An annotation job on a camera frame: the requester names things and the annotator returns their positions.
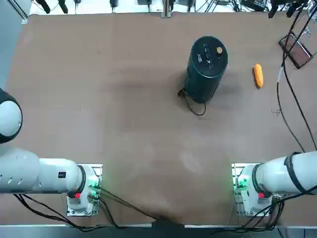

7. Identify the aluminium upright post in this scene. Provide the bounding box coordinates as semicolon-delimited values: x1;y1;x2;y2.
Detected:
160;0;173;18

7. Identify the black mount block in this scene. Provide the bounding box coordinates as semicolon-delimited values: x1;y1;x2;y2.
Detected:
151;217;185;238

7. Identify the black base cable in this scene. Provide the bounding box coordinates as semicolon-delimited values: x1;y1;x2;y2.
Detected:
98;185;160;221

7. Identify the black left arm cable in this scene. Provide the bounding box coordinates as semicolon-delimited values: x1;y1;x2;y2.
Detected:
13;193;154;233

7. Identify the yellow corn cob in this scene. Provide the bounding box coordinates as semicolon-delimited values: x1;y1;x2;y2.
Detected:
253;63;265;88

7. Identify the black stand foot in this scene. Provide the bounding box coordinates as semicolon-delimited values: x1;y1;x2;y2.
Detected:
268;3;282;18
286;1;302;17

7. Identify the dark green air fryer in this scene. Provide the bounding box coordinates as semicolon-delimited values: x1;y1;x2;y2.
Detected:
184;36;228;104

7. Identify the black cable white tag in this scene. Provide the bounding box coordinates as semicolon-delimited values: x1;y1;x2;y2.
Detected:
276;9;307;152

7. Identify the black air fryer power cable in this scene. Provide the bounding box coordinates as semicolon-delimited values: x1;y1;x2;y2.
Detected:
177;88;207;116

